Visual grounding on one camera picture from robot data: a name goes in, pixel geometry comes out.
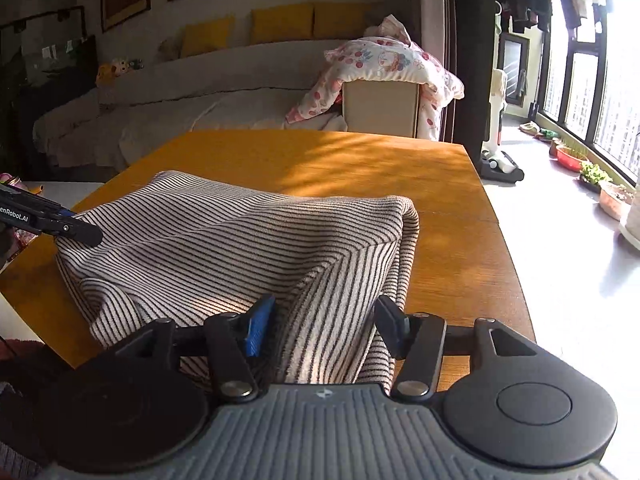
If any white upright vacuum cleaner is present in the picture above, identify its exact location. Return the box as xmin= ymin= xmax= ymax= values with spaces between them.
xmin=480 ymin=67 xmax=526 ymax=183

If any red plant basin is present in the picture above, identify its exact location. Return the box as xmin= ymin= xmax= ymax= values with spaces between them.
xmin=556 ymin=145 xmax=591 ymax=174

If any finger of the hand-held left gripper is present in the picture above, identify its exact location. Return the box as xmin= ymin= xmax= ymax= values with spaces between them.
xmin=0 ymin=183 xmax=104 ymax=247

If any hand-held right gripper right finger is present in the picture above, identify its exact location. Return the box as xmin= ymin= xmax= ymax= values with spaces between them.
xmin=375 ymin=295 xmax=540 ymax=402

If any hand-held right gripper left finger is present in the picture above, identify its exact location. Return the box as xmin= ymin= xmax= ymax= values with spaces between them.
xmin=125 ymin=294 xmax=277 ymax=403

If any pink plant pot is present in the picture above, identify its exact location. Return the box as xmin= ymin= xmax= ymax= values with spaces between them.
xmin=599 ymin=180 xmax=634 ymax=221

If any dark pot with greens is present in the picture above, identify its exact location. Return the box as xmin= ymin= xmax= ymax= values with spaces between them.
xmin=580 ymin=162 xmax=614 ymax=194

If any striped knit garment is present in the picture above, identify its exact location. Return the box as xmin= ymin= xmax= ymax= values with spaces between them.
xmin=54 ymin=170 xmax=421 ymax=396

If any grey curtain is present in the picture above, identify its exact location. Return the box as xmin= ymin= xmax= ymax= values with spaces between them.
xmin=419 ymin=0 xmax=458 ymax=143

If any yellow plush toy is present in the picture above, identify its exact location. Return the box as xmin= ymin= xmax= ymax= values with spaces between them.
xmin=96 ymin=62 xmax=126 ymax=87

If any dark red cloth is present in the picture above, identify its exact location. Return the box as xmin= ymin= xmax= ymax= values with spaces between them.
xmin=0 ymin=339 xmax=81 ymax=480

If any floral printed quilt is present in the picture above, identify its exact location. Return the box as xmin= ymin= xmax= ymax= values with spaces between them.
xmin=285 ymin=15 xmax=466 ymax=141

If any yellow cushion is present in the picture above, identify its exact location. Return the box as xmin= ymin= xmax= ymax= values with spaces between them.
xmin=314 ymin=2 xmax=376 ymax=40
xmin=180 ymin=16 xmax=236 ymax=58
xmin=251 ymin=4 xmax=315 ymax=45

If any grey covered sofa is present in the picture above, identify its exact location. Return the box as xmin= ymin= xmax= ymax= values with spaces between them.
xmin=32 ymin=37 xmax=351 ymax=171

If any beige padded chair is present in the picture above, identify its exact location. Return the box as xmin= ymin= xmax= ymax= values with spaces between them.
xmin=342 ymin=80 xmax=420 ymax=139

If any black window frame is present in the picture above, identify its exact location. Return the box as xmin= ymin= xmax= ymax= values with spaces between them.
xmin=542 ymin=10 xmax=640 ymax=187

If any dark framed door panel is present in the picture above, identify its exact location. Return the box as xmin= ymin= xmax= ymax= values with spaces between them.
xmin=499 ymin=32 xmax=531 ymax=109

